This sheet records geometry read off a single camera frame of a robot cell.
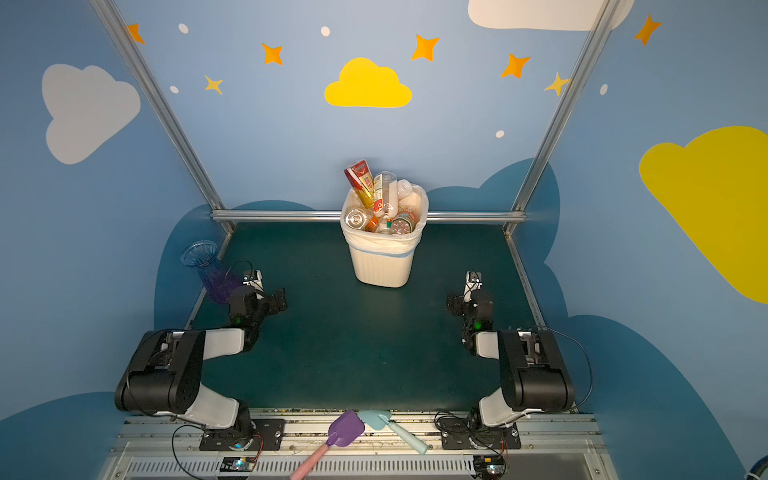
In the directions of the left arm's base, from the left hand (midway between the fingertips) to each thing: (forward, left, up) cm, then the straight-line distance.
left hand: (273, 290), depth 95 cm
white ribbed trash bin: (+10, -36, +20) cm, 42 cm away
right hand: (+1, -64, +2) cm, 64 cm away
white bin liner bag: (+3, -40, +20) cm, 45 cm away
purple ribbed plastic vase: (+5, +19, +13) cm, 23 cm away
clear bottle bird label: (+9, -28, +24) cm, 38 cm away
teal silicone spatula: (-36, -35, -6) cm, 50 cm away
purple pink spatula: (-38, -26, -6) cm, 47 cm away
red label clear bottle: (+6, -41, +25) cm, 49 cm away
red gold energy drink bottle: (+21, -29, +29) cm, 45 cm away
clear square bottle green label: (+16, -36, +26) cm, 47 cm away
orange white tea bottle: (+15, -32, +16) cm, 39 cm away
